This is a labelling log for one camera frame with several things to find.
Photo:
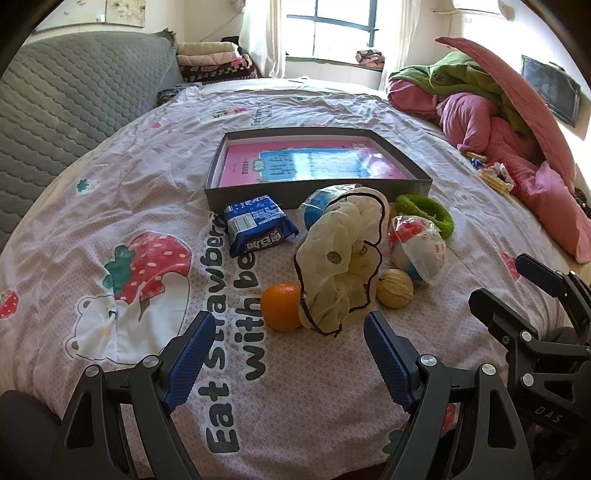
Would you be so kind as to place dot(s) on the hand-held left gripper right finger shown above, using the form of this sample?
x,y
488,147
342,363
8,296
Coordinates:
x,y
388,360

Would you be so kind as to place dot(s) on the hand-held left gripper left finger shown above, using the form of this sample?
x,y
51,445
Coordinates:
x,y
189,364

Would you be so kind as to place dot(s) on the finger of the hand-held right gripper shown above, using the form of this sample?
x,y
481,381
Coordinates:
x,y
540,274
494,314

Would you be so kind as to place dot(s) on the walnut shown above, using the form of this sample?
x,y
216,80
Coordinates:
x,y
395,288

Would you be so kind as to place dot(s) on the small plastic-wrapped toy egg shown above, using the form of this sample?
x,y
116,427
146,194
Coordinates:
x,y
420,254

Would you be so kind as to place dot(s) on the orange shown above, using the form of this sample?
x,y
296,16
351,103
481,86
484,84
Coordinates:
x,y
279,307

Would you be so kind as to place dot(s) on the green fluffy scrunchie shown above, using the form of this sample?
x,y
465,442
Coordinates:
x,y
441,219

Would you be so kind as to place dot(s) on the beige plastic bag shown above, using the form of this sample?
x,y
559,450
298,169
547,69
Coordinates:
x,y
332,258

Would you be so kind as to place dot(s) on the blue snack packet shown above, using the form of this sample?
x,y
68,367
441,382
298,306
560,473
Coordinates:
x,y
258,226

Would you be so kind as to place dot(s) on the large plastic-wrapped toy egg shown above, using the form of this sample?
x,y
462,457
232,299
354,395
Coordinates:
x,y
318,205

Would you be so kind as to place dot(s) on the grey cardboard box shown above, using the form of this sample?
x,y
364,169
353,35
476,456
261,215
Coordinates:
x,y
300,196

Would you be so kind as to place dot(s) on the pink pillow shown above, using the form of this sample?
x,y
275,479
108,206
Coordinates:
x,y
563,212

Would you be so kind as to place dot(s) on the floral biscuit packet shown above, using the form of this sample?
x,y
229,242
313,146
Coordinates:
x,y
496,179

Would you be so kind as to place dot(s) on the small blue wrapper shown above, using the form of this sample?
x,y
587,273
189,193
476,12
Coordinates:
x,y
476,162

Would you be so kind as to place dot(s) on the orange biscuit sleeve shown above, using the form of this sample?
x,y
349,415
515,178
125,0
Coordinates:
x,y
471,151

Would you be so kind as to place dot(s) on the person's dark clothing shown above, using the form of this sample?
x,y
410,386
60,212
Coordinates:
x,y
23,438

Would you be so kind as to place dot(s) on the strawberry printed bed sheet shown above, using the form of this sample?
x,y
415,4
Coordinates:
x,y
138,184

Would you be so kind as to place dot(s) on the pink quilted cushion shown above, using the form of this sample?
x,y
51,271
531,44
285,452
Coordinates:
x,y
517,87

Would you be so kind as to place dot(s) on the pink picture book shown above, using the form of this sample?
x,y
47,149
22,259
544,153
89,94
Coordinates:
x,y
244,166

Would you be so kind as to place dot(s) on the green blanket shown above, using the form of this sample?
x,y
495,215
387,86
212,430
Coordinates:
x,y
452,74

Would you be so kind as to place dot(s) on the dark blue patterned cloth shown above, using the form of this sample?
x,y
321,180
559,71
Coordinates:
x,y
173,94

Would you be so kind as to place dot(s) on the white curtain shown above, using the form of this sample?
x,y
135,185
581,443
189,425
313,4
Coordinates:
x,y
263,37
406,37

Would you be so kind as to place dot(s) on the white air conditioner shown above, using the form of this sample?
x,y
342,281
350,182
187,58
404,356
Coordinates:
x,y
480,7

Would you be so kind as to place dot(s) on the folded floral cloth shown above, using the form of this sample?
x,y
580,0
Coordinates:
x,y
369,57

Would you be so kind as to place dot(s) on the grey quilted headboard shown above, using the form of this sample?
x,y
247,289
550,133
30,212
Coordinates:
x,y
69,101

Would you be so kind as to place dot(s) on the dark patterned folded blanket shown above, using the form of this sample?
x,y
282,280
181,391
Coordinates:
x,y
217,74

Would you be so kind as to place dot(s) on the pink folded blanket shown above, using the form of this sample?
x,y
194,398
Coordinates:
x,y
207,60

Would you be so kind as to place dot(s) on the cream folded blanket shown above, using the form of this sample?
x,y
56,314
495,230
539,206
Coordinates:
x,y
207,48

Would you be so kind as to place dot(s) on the window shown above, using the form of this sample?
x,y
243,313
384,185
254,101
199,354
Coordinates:
x,y
341,27

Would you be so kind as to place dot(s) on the dark wall screen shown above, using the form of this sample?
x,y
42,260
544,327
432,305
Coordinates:
x,y
551,90

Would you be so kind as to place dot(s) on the floral wall painting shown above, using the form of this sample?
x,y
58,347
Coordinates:
x,y
92,11

